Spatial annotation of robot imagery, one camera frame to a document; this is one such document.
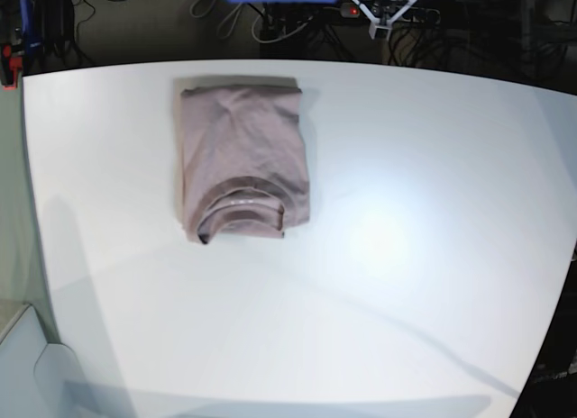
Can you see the mauve t-shirt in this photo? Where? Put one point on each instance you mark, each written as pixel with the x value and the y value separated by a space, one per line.
pixel 242 158

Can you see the black power strip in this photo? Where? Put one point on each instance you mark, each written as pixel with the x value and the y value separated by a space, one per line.
pixel 415 15

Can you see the grey side panel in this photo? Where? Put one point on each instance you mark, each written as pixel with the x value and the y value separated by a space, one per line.
pixel 38 378

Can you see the red black clamp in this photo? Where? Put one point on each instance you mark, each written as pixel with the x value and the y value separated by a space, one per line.
pixel 11 65

